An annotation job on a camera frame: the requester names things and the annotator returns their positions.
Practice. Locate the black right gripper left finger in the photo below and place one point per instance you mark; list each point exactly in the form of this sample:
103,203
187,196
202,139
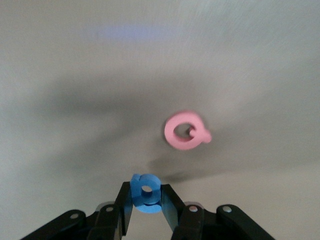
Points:
124,207

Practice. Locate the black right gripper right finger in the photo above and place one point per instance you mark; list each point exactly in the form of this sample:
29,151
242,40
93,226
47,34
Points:
172,207

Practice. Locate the blue lowercase letter a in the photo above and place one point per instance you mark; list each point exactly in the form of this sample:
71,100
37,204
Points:
151,200

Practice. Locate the pinkish red letter Q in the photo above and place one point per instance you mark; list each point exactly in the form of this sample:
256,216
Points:
172,140

